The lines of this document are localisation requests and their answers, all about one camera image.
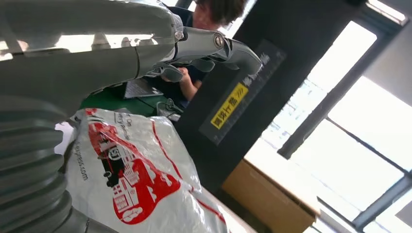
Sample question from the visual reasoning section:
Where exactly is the grey laptop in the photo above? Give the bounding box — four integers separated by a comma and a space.
109, 78, 164, 100

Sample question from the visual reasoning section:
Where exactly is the brown cardboard box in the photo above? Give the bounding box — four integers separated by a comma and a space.
221, 159, 322, 233

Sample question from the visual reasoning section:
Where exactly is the grey courier bag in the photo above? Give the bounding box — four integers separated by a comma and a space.
54, 108, 230, 233

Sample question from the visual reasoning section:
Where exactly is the yellow column sticker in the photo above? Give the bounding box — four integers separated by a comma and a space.
210, 83, 249, 130

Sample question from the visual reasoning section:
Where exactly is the dark window frame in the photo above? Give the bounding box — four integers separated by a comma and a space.
276, 6, 412, 232

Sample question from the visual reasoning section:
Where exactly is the person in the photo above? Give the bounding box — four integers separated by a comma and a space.
151, 0, 248, 108

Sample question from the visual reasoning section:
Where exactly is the black scanner column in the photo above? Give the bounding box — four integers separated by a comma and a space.
173, 0, 364, 195

